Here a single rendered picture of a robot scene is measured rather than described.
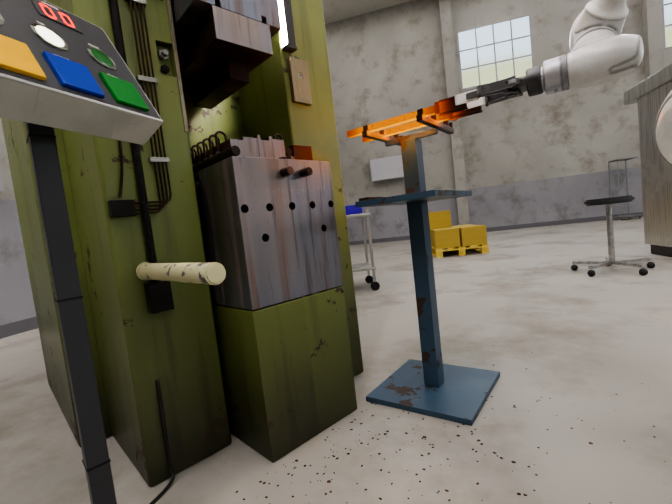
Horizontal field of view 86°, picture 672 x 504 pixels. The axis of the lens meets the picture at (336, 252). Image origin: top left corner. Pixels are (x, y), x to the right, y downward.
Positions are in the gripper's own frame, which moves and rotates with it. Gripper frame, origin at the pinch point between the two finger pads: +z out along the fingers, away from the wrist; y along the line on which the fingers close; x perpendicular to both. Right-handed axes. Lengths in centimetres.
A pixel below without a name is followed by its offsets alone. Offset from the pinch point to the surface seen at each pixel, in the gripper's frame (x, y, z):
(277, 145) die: -5, -30, 54
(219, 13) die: 32, -45, 57
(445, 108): -0.7, -0.9, 6.9
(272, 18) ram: 37, -26, 53
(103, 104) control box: -6, -87, 43
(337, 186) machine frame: -17, 12, 60
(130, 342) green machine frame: -59, -75, 77
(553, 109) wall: 209, 1058, 42
